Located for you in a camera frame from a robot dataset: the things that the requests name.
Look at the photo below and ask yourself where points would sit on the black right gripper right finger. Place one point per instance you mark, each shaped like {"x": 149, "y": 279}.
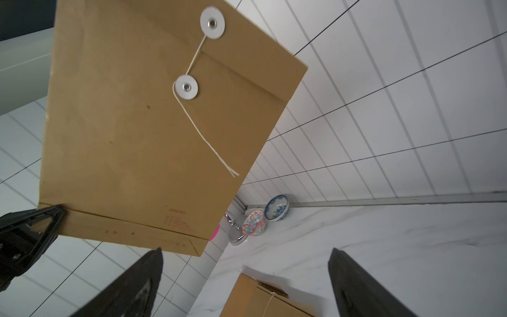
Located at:
{"x": 357, "y": 293}

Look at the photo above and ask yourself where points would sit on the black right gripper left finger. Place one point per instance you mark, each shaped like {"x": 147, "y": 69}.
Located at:
{"x": 131, "y": 294}

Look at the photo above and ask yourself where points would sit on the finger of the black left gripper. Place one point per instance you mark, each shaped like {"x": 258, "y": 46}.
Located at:
{"x": 25, "y": 237}

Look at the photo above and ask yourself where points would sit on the brown kraft file bags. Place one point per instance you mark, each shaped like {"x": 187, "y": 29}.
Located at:
{"x": 156, "y": 112}

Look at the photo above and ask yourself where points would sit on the pink plastic wine glass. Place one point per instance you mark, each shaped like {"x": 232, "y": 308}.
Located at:
{"x": 215, "y": 233}

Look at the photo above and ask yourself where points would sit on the blue white patterned bowl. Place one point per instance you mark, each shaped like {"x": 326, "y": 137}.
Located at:
{"x": 277, "y": 209}

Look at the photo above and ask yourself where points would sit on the red blue patterned bowl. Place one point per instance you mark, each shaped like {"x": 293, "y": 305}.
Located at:
{"x": 255, "y": 223}

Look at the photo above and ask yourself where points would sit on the silver wire glass rack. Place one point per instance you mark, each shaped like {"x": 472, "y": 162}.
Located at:
{"x": 235, "y": 233}

